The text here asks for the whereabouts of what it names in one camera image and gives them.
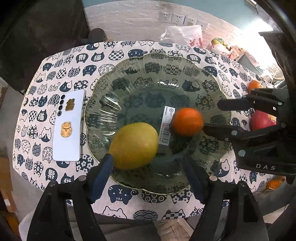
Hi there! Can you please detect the red apple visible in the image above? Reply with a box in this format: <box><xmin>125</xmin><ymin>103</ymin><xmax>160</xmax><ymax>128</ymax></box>
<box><xmin>250</xmin><ymin>111</ymin><xmax>278</xmax><ymax>131</ymax></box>

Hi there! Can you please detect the black object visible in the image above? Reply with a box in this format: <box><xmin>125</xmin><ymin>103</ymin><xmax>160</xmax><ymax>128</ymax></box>
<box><xmin>88</xmin><ymin>28</ymin><xmax>108</xmax><ymax>43</ymax></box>

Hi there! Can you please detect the white smartphone with gold stickers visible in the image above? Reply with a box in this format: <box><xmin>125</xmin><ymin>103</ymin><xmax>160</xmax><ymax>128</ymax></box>
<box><xmin>53</xmin><ymin>89</ymin><xmax>86</xmax><ymax>162</ymax></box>

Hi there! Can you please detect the orange tangerine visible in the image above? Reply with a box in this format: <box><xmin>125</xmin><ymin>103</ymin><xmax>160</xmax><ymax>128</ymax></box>
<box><xmin>266</xmin><ymin>177</ymin><xmax>287</xmax><ymax>190</ymax></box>
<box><xmin>170</xmin><ymin>107</ymin><xmax>205</xmax><ymax>136</ymax></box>

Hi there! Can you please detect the cat print tablecloth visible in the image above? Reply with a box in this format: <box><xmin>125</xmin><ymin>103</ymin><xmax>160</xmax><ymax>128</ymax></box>
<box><xmin>13</xmin><ymin>40</ymin><xmax>278</xmax><ymax>220</ymax></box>

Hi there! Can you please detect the clear glass bowl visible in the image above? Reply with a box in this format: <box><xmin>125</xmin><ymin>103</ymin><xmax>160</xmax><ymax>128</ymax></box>
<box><xmin>84</xmin><ymin>53</ymin><xmax>233</xmax><ymax>195</ymax></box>

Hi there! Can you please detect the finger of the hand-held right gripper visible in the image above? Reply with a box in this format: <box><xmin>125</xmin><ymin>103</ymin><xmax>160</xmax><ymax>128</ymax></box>
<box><xmin>203</xmin><ymin>123</ymin><xmax>288</xmax><ymax>158</ymax></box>
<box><xmin>217</xmin><ymin>88</ymin><xmax>284</xmax><ymax>121</ymax></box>

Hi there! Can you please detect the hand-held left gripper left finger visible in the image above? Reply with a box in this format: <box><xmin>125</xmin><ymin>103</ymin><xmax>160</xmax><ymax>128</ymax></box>
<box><xmin>26</xmin><ymin>153</ymin><xmax>115</xmax><ymax>241</ymax></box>

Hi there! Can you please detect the white cardboard carton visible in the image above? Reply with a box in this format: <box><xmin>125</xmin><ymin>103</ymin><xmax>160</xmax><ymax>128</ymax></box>
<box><xmin>231</xmin><ymin>44</ymin><xmax>250</xmax><ymax>61</ymax></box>

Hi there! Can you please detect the yellow mango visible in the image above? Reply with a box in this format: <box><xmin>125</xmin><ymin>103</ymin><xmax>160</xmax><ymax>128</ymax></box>
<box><xmin>109</xmin><ymin>122</ymin><xmax>159</xmax><ymax>170</ymax></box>

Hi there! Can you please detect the large orange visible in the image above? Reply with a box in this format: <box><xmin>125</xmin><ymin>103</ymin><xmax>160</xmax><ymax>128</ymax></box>
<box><xmin>248</xmin><ymin>80</ymin><xmax>264</xmax><ymax>93</ymax></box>

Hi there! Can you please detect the white plastic bag red print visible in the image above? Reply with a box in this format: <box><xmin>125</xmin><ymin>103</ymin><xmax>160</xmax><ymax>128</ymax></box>
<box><xmin>160</xmin><ymin>25</ymin><xmax>204</xmax><ymax>48</ymax></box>

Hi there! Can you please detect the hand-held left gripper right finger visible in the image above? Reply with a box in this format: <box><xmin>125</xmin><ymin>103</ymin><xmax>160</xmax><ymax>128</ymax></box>
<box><xmin>181</xmin><ymin>156</ymin><xmax>270</xmax><ymax>241</ymax></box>

